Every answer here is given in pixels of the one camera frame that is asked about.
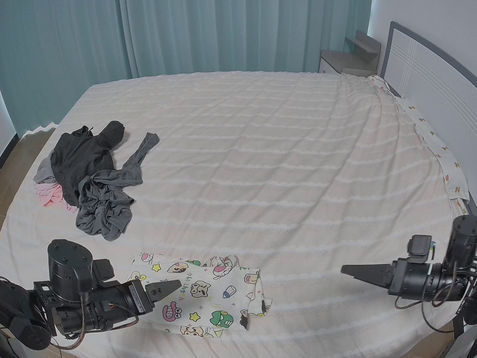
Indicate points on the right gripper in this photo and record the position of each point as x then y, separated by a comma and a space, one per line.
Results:
413, 282

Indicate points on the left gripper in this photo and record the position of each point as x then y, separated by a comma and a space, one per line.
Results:
111, 304

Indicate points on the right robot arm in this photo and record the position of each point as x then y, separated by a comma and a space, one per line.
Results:
464, 237

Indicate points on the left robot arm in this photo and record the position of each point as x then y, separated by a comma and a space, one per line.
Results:
69, 267

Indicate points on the dark grey garment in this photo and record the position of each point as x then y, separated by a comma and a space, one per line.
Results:
108, 207

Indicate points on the pink garment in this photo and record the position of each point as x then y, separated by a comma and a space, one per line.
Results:
48, 194

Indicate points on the black garment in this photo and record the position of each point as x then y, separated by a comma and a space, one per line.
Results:
82, 159

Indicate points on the bed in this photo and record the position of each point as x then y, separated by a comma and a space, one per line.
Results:
261, 162

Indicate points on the grey bedside table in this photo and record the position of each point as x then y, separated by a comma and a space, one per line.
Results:
346, 60

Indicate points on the blue-green curtain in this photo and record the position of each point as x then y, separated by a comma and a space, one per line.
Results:
242, 21
56, 50

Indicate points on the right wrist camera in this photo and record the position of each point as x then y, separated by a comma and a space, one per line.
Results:
421, 248

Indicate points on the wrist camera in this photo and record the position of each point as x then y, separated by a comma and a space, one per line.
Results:
421, 248
103, 270

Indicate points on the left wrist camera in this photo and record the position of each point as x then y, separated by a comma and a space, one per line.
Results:
103, 270

